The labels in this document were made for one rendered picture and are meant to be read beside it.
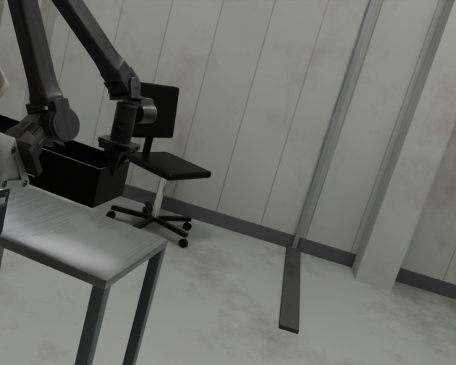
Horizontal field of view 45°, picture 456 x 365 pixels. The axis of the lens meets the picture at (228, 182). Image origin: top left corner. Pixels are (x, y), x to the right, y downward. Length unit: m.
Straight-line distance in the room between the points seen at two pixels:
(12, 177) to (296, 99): 3.51
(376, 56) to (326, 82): 0.44
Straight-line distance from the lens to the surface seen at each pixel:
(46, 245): 1.77
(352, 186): 4.66
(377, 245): 4.51
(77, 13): 1.42
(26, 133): 1.26
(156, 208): 4.24
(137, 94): 1.50
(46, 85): 1.31
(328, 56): 4.54
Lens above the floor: 1.53
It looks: 14 degrees down
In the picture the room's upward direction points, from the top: 16 degrees clockwise
